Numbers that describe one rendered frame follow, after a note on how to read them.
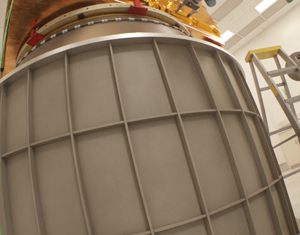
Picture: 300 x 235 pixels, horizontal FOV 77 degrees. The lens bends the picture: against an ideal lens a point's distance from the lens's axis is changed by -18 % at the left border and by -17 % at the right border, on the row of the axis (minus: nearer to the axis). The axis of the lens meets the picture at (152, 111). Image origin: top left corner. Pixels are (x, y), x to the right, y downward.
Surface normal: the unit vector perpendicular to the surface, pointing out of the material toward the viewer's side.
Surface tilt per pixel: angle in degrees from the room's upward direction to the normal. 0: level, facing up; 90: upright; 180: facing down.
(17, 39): 180
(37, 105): 90
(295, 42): 90
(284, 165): 90
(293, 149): 90
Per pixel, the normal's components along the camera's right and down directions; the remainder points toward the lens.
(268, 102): -0.78, -0.05
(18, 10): 0.24, 0.90
